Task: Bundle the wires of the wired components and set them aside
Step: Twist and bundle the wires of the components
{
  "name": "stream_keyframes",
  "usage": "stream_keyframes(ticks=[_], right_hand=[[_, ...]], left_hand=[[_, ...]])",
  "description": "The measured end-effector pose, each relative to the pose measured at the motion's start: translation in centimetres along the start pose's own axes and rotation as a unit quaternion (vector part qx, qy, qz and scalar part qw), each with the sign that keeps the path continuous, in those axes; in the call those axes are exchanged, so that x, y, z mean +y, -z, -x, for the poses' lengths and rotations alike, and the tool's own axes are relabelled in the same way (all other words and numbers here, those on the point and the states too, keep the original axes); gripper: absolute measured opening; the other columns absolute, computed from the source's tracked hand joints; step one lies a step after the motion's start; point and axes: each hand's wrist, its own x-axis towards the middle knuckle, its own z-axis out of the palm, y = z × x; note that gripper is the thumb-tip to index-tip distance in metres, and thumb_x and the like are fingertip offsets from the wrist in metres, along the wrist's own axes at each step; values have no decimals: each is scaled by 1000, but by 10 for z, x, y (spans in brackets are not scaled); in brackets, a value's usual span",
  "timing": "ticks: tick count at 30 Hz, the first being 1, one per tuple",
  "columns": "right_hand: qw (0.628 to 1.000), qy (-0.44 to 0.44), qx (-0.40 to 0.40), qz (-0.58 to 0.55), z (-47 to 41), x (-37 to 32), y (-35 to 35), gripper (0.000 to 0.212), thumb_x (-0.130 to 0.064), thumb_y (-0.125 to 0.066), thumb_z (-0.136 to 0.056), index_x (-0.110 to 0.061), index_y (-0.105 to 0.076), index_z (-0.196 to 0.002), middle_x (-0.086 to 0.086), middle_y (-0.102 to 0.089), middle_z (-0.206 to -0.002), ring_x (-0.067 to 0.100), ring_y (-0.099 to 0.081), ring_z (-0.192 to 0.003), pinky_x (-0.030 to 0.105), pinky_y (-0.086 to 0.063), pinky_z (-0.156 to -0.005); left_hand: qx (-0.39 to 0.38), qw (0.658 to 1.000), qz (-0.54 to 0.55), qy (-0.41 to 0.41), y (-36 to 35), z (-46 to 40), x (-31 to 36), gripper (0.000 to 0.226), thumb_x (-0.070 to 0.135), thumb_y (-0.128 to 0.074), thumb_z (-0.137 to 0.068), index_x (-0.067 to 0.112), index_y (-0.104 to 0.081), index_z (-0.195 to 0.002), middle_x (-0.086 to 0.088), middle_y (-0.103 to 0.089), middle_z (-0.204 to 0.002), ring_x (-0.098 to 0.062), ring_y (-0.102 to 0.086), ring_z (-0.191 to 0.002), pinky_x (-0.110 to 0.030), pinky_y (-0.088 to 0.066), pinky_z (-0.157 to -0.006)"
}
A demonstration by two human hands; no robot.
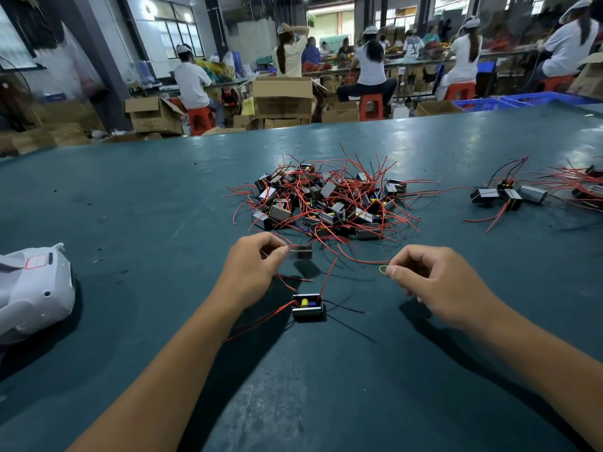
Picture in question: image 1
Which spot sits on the red plastic stool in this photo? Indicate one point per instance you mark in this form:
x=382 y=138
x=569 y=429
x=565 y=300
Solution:
x=371 y=106
x=559 y=83
x=460 y=90
x=201 y=118

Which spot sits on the low cardboard box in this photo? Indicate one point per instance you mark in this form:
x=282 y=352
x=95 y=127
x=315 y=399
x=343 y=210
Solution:
x=340 y=112

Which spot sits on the person's left forearm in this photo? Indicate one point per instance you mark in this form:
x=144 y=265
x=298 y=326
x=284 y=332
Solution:
x=151 y=390

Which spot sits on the single black electronic component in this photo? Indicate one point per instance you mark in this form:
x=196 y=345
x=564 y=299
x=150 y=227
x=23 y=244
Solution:
x=512 y=196
x=485 y=195
x=301 y=251
x=532 y=194
x=506 y=183
x=307 y=306

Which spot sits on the white plastic shell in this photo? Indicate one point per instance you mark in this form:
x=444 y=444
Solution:
x=36 y=292

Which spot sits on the yellow rubber band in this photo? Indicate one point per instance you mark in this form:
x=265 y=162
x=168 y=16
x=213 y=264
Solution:
x=382 y=269

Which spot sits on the shallow cardboard box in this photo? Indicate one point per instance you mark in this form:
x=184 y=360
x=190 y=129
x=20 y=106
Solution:
x=439 y=108

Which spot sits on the tilted cardboard box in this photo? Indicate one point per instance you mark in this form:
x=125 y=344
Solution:
x=591 y=80

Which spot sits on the person's right hand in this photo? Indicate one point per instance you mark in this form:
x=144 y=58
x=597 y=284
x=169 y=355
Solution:
x=448 y=287

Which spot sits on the person's right forearm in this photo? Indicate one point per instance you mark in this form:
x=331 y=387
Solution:
x=546 y=367

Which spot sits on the open cardboard box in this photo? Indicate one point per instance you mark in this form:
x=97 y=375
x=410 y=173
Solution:
x=155 y=115

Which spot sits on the black standing fan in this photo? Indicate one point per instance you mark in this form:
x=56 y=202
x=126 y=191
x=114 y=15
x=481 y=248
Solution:
x=19 y=94

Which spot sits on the person's left hand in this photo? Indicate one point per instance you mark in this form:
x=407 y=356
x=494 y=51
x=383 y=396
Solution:
x=245 y=273

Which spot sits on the large closed cardboard box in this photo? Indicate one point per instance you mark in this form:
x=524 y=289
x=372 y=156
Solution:
x=283 y=97

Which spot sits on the blue plastic crate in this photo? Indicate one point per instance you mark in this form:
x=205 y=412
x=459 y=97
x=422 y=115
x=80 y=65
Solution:
x=551 y=99
x=485 y=104

